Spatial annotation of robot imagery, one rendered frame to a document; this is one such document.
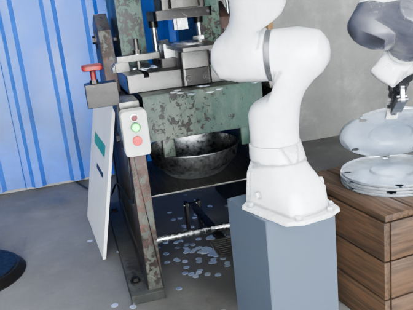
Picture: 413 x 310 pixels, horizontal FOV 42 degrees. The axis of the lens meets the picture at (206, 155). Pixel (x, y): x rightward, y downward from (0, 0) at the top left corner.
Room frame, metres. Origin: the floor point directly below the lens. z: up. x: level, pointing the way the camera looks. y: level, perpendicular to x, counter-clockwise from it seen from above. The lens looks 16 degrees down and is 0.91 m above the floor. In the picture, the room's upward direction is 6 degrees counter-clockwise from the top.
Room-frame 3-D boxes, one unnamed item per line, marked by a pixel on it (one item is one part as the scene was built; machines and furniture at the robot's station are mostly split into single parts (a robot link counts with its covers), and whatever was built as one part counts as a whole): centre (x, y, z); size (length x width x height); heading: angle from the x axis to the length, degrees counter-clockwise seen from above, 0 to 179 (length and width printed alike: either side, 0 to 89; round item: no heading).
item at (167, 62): (1.93, 0.05, 0.72); 0.20 x 0.16 x 0.03; 104
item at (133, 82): (1.92, 0.04, 0.68); 0.45 x 0.30 x 0.06; 104
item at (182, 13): (1.93, 0.05, 0.86); 0.20 x 0.16 x 0.05; 104
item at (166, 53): (1.92, 0.04, 0.76); 0.15 x 0.09 x 0.05; 104
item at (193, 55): (1.75, 0.00, 0.72); 0.25 x 0.14 x 0.14; 14
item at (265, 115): (1.16, -0.19, 0.71); 0.18 x 0.11 x 0.25; 70
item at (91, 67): (1.62, 0.31, 0.72); 0.07 x 0.06 x 0.08; 14
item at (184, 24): (1.91, 0.04, 0.84); 0.05 x 0.03 x 0.04; 104
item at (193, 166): (1.92, 0.04, 0.36); 0.34 x 0.34 x 0.10
